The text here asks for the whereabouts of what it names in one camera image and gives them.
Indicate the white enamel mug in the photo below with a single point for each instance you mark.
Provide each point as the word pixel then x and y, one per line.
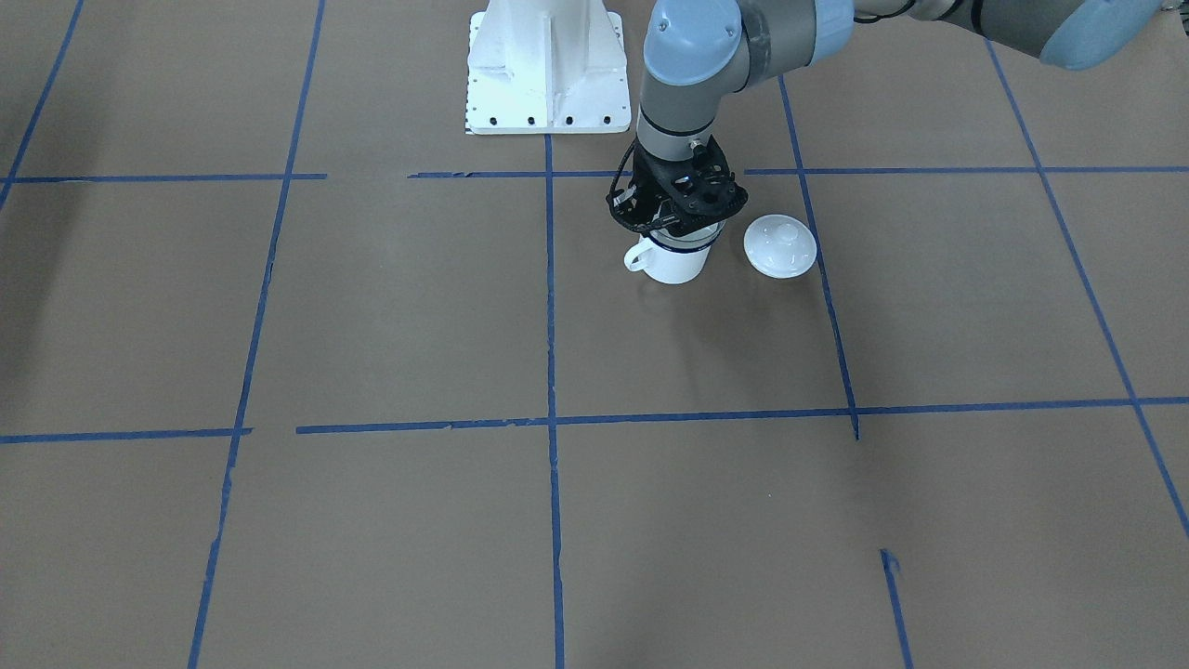
pixel 669 259

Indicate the white camera stand pillar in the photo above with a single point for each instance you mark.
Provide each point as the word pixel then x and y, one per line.
pixel 546 67

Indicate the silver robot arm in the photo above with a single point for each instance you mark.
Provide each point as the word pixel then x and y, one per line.
pixel 697 52

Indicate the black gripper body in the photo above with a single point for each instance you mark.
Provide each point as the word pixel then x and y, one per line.
pixel 647 183

